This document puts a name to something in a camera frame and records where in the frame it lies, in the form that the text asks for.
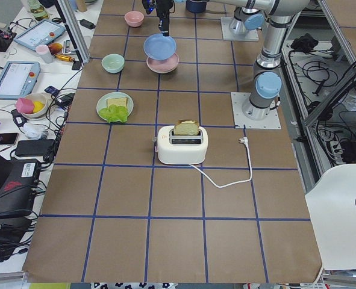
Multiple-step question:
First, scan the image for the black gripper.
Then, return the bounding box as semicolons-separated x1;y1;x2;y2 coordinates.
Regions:
142;0;174;37

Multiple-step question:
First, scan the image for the blue plate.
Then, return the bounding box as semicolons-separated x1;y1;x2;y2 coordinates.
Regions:
143;34;176;60

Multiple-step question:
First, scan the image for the pink plate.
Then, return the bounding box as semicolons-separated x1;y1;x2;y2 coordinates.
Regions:
146;53;180;70

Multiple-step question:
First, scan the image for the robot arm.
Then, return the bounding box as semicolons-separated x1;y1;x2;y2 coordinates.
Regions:
242;16;294;121
142;0;309;40

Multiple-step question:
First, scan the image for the pink bowl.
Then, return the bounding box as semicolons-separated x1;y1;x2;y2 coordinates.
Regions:
124;11;145;28

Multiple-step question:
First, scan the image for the cream plate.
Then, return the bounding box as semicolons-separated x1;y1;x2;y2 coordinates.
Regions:
149;67;176;74

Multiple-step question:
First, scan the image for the green bowl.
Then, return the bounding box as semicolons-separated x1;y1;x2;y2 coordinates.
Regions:
101;54;125;73

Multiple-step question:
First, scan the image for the black power adapter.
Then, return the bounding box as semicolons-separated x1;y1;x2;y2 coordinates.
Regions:
79;19;96;30

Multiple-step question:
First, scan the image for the bread slice on plate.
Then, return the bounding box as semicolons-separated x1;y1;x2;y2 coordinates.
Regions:
107;97;128;107

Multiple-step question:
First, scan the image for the green plate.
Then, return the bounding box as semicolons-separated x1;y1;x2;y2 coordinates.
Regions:
96;92;134;116

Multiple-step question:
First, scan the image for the green lettuce leaf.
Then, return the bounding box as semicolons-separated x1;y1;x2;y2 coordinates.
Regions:
98;105;128;123

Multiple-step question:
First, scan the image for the toast slice in toaster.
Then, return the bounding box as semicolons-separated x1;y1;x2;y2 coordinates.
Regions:
173;120;199;135

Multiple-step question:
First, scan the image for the far teach pendant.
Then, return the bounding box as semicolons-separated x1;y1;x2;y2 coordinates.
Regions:
14;19;66;51

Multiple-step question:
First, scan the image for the teach pendant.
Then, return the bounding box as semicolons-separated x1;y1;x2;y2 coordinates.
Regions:
0;61;40;100
14;19;66;51

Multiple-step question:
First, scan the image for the pink cup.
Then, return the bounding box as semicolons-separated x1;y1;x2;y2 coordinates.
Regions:
35;45;54;64

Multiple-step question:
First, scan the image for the white toaster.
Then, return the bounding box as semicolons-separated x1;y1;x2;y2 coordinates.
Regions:
156;125;208;165

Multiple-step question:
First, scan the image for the cream bowl with toys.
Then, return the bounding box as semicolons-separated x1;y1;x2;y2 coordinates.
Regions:
15;92;51;119

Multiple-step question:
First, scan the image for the near teach pendant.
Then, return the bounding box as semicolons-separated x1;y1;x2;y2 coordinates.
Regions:
0;61;40;100

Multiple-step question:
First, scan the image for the black smartphone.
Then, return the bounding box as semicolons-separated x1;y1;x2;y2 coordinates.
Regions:
0;132;19;146

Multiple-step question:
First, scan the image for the white chair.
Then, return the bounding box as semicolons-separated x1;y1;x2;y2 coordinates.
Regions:
305;164;356;270

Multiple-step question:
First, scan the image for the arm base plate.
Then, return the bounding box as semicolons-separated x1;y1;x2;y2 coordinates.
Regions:
220;17;259;42
231;92;281;129

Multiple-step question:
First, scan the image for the white toaster power cable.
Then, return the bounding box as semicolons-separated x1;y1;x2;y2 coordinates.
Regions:
188;137;254;190

